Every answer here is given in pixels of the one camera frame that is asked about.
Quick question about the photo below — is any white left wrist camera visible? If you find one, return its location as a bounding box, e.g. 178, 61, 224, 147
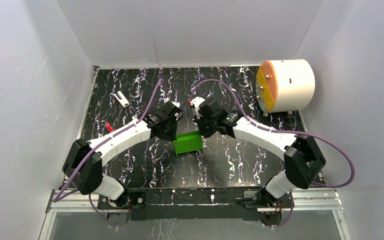
163, 98, 183, 121

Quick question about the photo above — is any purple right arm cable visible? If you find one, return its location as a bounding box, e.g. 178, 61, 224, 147
188, 79, 356, 229

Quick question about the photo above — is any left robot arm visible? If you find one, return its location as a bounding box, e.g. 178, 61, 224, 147
62, 101, 183, 208

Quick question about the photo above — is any small red marker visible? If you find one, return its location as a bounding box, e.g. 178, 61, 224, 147
105, 122, 114, 133

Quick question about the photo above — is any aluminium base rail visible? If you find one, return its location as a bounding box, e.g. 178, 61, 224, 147
47, 187, 344, 213

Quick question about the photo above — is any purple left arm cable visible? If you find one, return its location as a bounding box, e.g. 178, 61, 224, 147
52, 78, 171, 229

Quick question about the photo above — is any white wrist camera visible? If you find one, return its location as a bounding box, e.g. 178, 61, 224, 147
163, 98, 183, 121
188, 96, 205, 119

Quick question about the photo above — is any white cylinder with coloured face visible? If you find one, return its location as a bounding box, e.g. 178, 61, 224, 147
255, 59, 316, 113

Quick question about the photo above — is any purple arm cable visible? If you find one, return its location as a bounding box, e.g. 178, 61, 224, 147
52, 78, 171, 229
188, 79, 356, 229

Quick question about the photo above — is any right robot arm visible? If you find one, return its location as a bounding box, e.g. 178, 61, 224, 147
188, 97, 326, 207

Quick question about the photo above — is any small white plastic clip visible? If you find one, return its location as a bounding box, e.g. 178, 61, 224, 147
114, 91, 130, 108

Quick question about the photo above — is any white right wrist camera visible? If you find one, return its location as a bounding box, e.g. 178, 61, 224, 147
188, 96, 205, 119

